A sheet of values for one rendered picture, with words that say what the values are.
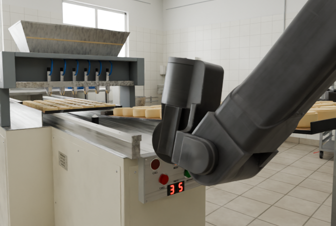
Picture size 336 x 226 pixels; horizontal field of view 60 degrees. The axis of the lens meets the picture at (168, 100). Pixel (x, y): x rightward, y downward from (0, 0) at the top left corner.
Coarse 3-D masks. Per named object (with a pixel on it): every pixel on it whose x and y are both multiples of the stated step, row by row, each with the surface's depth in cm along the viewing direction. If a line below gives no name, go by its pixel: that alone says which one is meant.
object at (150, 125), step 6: (42, 96) 255; (90, 114) 175; (96, 114) 168; (114, 120) 150; (120, 120) 145; (126, 120) 141; (132, 120) 136; (138, 120) 132; (138, 126) 132; (144, 126) 128; (150, 126) 125
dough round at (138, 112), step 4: (136, 108) 73; (140, 108) 72; (144, 108) 71; (148, 108) 70; (136, 112) 70; (140, 112) 69; (144, 112) 70; (136, 116) 70; (140, 116) 70; (144, 116) 70
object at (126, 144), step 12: (48, 120) 143; (60, 120) 129; (72, 120) 116; (84, 120) 114; (72, 132) 117; (84, 132) 107; (96, 132) 99; (108, 132) 92; (120, 132) 89; (108, 144) 92; (120, 144) 86; (132, 144) 81; (132, 156) 81
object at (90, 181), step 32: (128, 128) 130; (64, 160) 123; (96, 160) 97; (128, 160) 84; (64, 192) 126; (96, 192) 99; (128, 192) 85; (192, 192) 101; (64, 224) 128; (96, 224) 100; (128, 224) 86; (160, 224) 93; (192, 224) 102
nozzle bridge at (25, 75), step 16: (0, 64) 126; (16, 64) 134; (32, 64) 138; (48, 64) 143; (80, 64) 153; (96, 64) 158; (112, 64) 164; (128, 64) 170; (0, 80) 128; (16, 80) 135; (32, 80) 139; (64, 80) 148; (80, 80) 153; (112, 80) 165; (128, 80) 171; (0, 96) 133; (128, 96) 175; (0, 112) 133
